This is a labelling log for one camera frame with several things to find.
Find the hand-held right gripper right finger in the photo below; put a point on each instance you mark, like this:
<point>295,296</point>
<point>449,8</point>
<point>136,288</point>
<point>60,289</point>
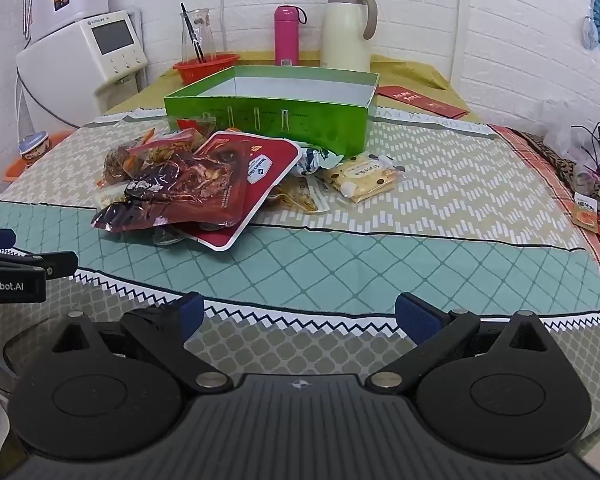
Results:
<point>415,317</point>

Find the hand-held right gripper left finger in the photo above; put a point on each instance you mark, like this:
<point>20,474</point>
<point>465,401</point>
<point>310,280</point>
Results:
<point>192,310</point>

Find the green cardboard box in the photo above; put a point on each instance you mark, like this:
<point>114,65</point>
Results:
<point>280,120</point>

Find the patterned tablecloth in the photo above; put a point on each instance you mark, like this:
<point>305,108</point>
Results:
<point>380,260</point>

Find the orange stool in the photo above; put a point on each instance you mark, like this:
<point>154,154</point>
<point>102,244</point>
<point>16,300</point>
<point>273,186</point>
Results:
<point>12,170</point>

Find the small cup with blue lid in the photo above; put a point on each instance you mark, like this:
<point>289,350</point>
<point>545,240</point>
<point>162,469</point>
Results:
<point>32,150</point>

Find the dark brown snack packet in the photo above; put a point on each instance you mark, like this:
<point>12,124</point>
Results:
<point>190,190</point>

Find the yellow biscuit packet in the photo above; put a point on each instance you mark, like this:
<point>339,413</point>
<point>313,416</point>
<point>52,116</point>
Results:
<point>367,177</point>

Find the pale yellow snack packet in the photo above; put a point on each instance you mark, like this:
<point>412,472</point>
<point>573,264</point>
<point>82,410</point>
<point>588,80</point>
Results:
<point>302,195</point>

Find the large red snack pouch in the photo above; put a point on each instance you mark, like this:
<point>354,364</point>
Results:
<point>270,160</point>

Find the white appliance with screen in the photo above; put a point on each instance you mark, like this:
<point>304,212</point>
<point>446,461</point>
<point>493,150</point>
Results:
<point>55,70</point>

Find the small red snack packet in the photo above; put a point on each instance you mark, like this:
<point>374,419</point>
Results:
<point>195,124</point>

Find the small orange printed card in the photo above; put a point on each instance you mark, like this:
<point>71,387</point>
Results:
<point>586,210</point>

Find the red envelope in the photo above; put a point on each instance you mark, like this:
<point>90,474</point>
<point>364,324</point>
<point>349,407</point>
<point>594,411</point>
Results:
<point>420,100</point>

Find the red plastic basket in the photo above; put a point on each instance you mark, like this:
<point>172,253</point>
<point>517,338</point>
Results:
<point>195,72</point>

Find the clear plastic bag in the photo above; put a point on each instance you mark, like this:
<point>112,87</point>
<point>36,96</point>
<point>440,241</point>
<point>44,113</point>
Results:
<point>565,135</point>

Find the yellow cloth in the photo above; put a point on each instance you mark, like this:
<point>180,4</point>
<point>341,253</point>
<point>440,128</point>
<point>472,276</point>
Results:
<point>410,72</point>

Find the black straws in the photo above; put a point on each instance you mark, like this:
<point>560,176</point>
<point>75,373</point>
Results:
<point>194,35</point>

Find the glass carafe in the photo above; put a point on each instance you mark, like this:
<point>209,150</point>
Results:
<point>207,30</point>

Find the pink bottle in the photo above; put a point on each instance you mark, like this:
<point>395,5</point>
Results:
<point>286,35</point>

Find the cream thermos jug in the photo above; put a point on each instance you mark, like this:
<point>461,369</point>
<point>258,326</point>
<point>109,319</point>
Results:
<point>345,35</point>

